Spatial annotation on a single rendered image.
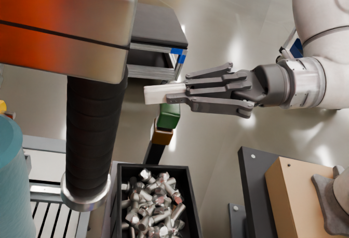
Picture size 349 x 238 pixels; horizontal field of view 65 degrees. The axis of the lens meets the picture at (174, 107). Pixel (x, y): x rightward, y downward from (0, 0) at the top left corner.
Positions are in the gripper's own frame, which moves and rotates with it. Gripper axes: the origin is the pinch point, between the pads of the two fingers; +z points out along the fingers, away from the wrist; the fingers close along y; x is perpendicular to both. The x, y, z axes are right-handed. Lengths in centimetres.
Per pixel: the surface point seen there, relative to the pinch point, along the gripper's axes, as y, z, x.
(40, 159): -29, 44, 53
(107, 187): 21.6, 7.3, -8.4
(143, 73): -84, 4, 59
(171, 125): 0.6, -1.1, 7.6
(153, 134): 0.1, 2.5, 10.2
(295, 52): -129, -110, 84
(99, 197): 22.6, 7.9, -8.6
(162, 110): -0.4, 0.4, 4.3
